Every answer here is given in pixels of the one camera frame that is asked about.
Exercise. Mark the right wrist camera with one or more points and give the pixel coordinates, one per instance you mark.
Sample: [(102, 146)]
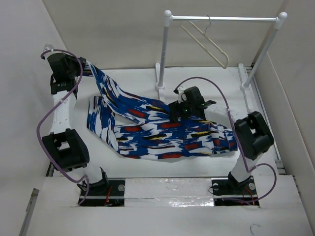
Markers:
[(180, 91)]

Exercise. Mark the metal hook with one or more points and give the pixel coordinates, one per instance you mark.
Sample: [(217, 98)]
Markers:
[(253, 228)]

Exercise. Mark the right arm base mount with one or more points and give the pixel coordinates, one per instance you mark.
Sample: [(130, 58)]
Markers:
[(244, 195)]

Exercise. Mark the blue white patterned trousers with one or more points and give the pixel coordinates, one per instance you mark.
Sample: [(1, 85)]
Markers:
[(140, 128)]

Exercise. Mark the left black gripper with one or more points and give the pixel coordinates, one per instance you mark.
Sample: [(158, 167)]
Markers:
[(74, 60)]

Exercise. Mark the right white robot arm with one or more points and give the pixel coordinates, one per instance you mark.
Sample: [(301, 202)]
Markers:
[(252, 134)]

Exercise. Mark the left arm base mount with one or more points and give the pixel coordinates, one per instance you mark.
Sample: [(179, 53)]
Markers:
[(112, 195)]

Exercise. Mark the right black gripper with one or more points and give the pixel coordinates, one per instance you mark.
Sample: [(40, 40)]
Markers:
[(175, 107)]

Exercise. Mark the white clothes rack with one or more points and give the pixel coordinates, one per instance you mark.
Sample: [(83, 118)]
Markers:
[(178, 48)]

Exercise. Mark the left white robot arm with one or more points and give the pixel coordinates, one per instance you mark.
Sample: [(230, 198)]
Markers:
[(59, 140)]

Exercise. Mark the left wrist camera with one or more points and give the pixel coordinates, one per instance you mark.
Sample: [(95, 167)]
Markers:
[(47, 51)]

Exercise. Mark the beige plastic hanger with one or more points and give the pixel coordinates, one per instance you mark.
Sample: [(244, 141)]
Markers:
[(225, 64)]

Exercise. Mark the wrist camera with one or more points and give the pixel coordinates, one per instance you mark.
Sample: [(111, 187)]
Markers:
[(180, 91), (47, 51)]

